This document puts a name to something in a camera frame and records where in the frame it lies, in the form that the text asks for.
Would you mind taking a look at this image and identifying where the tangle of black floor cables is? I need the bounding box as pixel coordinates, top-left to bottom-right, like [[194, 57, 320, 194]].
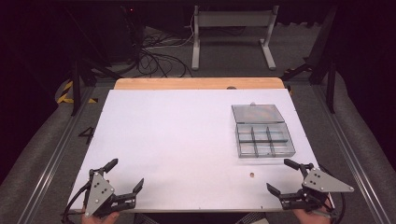
[[134, 29, 194, 78]]

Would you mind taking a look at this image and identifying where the aluminium floor rail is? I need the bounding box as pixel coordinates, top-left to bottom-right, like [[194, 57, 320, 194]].
[[17, 87, 96, 224], [312, 84, 391, 224]]

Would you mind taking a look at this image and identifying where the black tripod stand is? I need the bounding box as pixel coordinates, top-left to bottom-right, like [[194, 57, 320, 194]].
[[64, 7, 120, 117], [279, 6, 340, 115]]

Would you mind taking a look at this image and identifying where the yellow and black floor tape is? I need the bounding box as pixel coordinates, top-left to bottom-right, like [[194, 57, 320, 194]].
[[55, 79, 99, 105]]

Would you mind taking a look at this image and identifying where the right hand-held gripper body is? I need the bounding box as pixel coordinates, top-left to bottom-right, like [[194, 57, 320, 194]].
[[279, 162, 355, 217]]

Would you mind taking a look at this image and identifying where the white cable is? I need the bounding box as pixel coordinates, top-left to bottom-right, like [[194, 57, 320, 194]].
[[146, 13, 196, 49]]

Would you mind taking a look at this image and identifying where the person's left hand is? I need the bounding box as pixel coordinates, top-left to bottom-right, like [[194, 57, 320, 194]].
[[80, 209, 120, 224]]

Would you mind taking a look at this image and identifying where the black computer case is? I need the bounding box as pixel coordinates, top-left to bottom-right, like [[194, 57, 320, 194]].
[[99, 4, 146, 64]]

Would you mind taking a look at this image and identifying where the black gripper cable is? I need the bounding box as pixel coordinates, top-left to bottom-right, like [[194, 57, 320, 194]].
[[61, 181, 92, 224], [320, 164, 347, 224]]

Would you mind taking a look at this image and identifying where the clear plastic compartment box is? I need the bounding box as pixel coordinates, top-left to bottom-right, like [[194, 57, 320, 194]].
[[231, 102, 297, 159]]

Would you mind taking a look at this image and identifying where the person's right hand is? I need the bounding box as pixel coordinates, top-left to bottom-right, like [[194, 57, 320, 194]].
[[291, 199, 334, 224]]

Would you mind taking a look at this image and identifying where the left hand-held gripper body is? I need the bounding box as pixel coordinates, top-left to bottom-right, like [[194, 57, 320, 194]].
[[83, 167, 138, 218]]

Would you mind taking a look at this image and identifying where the grey metal stand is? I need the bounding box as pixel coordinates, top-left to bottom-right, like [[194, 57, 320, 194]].
[[191, 5, 280, 72]]

